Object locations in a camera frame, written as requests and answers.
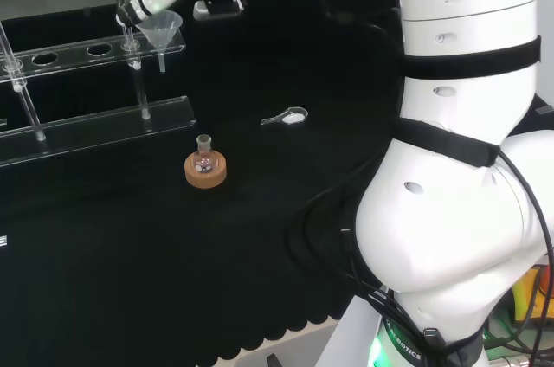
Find clear plastic funnel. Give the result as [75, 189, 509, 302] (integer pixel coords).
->
[135, 11, 184, 74]

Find clear acrylic funnel stand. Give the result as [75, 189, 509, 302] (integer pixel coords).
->
[0, 16, 198, 169]

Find glass weighing funnel white powder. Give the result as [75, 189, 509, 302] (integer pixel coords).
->
[260, 106, 310, 128]

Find small round-bottom glass flask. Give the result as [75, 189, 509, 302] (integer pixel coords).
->
[193, 133, 217, 175]

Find black cloth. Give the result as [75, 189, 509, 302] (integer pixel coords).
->
[0, 0, 554, 362]

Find yellow stop button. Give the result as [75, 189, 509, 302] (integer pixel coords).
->
[512, 266, 554, 334]

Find cork ring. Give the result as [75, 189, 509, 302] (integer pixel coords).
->
[184, 151, 229, 190]

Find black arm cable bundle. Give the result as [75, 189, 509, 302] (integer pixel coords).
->
[283, 0, 439, 357]

